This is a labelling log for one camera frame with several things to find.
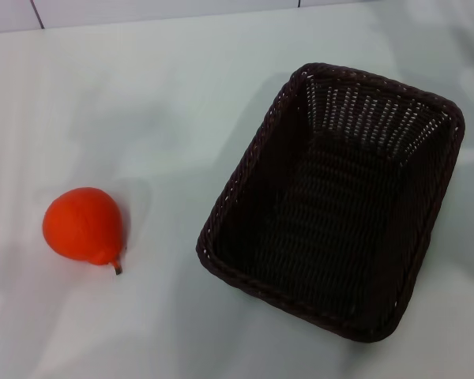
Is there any dark brown woven basket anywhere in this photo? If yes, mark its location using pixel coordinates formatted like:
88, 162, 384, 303
195, 62, 466, 343

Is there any orange pear-shaped toy fruit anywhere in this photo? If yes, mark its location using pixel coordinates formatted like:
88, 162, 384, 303
42, 186, 128, 276

